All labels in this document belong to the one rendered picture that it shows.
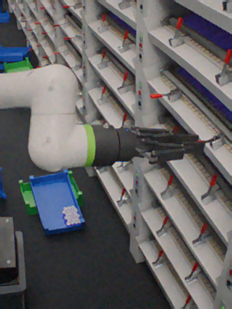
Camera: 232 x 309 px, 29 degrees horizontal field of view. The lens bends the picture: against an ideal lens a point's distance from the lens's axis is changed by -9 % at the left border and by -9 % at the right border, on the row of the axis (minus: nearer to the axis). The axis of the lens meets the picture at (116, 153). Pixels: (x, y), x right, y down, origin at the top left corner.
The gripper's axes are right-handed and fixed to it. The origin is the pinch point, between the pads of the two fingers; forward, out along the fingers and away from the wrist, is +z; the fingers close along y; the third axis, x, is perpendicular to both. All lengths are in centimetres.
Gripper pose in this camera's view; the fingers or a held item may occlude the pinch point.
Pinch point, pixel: (189, 143)
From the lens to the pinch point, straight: 117.0
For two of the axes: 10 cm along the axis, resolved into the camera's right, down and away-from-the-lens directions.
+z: 9.2, -0.3, 3.8
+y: 3.4, 5.3, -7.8
